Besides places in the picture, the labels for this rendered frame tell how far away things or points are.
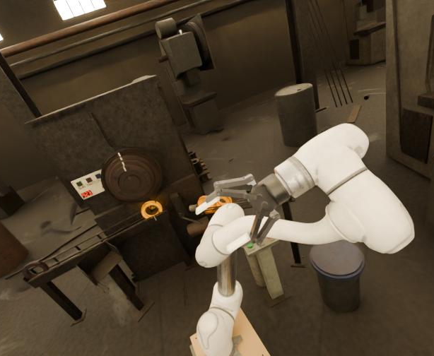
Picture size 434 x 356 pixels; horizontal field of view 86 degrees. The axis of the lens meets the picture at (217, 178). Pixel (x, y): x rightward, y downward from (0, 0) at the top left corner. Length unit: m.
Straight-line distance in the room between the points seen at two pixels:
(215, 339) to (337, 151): 1.08
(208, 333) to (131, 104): 1.63
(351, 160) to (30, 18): 8.25
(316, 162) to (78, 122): 1.82
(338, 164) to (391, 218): 0.14
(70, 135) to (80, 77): 6.05
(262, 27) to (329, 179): 8.52
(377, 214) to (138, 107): 1.79
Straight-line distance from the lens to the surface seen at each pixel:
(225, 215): 1.00
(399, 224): 0.57
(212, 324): 1.36
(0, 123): 8.93
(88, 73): 8.09
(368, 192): 0.56
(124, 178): 1.94
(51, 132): 2.16
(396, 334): 2.03
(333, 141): 0.58
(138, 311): 2.55
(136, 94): 2.02
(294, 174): 0.56
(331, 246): 1.83
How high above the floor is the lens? 1.78
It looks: 27 degrees down
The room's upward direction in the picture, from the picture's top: 20 degrees counter-clockwise
